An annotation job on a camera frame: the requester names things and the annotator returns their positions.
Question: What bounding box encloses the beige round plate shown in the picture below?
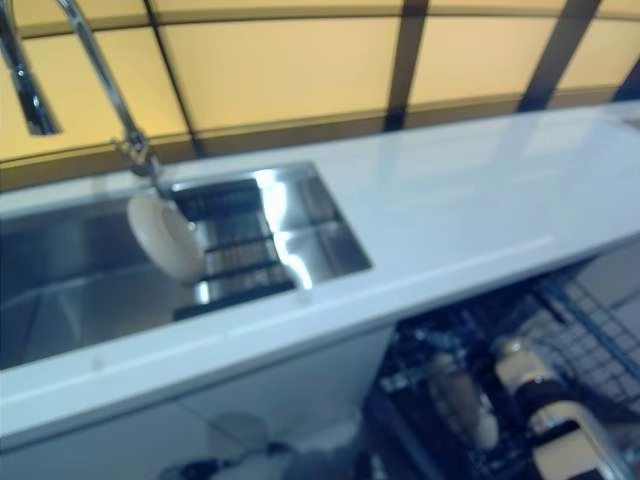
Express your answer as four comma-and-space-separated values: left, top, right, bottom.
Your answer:
126, 194, 206, 286
429, 354, 501, 449

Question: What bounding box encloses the black sink drying rack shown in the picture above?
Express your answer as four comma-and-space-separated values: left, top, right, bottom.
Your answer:
169, 179, 299, 321

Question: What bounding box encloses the white glossy cabinet door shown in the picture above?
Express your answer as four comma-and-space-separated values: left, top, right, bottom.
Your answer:
0, 399, 241, 480
174, 327, 391, 480

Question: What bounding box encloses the stainless steel sink basin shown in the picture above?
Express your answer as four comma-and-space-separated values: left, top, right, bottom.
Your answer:
0, 159, 375, 371

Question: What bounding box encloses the chrome gooseneck kitchen faucet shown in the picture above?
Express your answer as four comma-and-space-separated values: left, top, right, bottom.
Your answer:
0, 0, 164, 196

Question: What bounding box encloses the black wire dishwasher lower rack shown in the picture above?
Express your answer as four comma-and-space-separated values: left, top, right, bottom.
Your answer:
369, 299, 551, 480

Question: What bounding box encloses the black wire dishwasher rack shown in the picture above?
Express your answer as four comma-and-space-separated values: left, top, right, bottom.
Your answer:
529, 279, 640, 416
369, 299, 551, 480

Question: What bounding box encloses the dark window frame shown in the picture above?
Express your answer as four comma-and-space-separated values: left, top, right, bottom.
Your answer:
0, 0, 640, 176

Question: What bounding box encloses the black wire dishwasher upper rack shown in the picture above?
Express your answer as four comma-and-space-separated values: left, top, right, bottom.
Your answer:
529, 279, 640, 416

